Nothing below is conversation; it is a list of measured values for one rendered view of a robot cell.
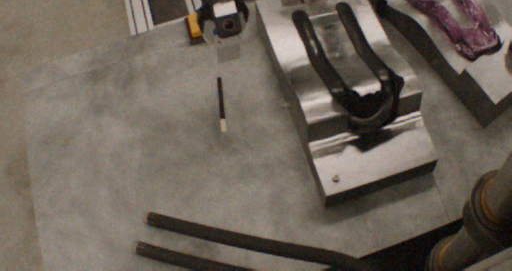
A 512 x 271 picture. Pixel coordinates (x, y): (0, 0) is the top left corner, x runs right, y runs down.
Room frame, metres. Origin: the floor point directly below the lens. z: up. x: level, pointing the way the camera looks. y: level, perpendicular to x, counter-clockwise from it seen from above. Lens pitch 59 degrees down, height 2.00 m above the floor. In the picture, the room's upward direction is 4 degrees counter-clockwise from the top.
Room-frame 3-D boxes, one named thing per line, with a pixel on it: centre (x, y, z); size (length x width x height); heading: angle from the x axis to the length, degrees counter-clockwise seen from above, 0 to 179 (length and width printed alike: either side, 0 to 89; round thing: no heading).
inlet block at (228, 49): (0.87, 0.06, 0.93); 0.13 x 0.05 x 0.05; 12
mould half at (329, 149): (0.78, -0.20, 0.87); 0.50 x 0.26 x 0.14; 12
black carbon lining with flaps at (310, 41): (0.80, -0.21, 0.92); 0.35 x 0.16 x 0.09; 12
